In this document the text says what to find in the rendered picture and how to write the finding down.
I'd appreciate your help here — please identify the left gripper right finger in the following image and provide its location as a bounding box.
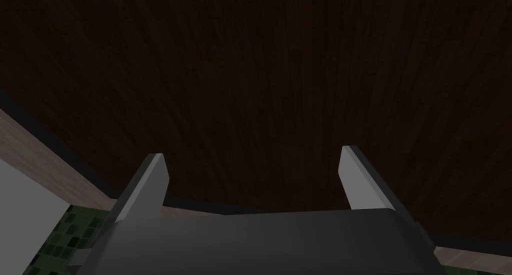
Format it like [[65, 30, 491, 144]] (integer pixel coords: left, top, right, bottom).
[[337, 144, 406, 217]]

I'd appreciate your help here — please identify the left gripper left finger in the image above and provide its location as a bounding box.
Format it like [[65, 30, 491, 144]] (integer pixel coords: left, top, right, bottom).
[[113, 152, 171, 224]]

